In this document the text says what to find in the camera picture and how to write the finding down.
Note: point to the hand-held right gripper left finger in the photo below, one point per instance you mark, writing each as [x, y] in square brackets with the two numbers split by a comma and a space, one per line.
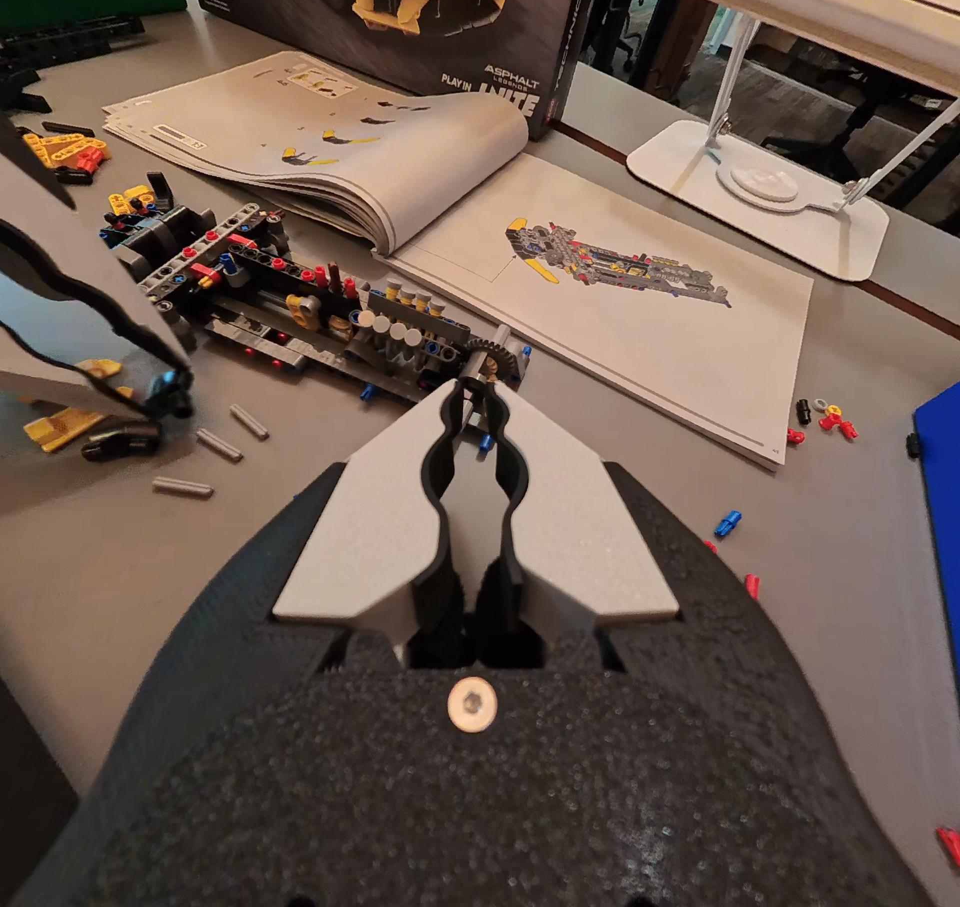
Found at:
[352, 539]

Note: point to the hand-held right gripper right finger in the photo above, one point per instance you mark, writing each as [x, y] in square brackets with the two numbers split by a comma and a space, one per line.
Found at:
[592, 539]

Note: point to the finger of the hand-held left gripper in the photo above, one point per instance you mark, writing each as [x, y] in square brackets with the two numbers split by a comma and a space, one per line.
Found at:
[105, 277]
[45, 382]

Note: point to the yellow lego panel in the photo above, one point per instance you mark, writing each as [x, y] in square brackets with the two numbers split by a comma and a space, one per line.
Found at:
[97, 367]
[60, 427]

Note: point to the pile of yellow lego pieces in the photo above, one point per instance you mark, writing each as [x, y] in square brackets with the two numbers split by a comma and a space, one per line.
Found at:
[52, 148]

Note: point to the lego car chassis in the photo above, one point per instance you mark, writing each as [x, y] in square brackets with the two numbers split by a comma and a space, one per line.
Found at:
[255, 262]

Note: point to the grey lego axle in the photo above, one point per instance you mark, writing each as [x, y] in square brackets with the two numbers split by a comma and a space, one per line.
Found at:
[219, 444]
[182, 488]
[249, 422]

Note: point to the white instruction booklet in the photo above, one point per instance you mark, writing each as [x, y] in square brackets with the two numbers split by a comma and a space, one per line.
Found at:
[675, 367]

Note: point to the red lego connector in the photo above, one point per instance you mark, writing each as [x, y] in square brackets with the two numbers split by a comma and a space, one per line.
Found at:
[90, 159]

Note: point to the blue lego pin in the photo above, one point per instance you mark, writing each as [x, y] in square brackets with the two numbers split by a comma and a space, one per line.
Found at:
[727, 523]

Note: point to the lego set box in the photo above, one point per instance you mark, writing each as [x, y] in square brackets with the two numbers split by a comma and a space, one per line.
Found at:
[465, 14]

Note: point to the red lego axle pin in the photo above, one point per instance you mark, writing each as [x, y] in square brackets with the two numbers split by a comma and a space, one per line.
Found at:
[949, 847]

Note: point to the blue plastic bin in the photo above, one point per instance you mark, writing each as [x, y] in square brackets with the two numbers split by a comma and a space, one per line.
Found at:
[941, 472]

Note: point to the black lego frame piece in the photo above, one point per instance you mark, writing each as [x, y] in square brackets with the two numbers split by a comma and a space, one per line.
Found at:
[67, 33]

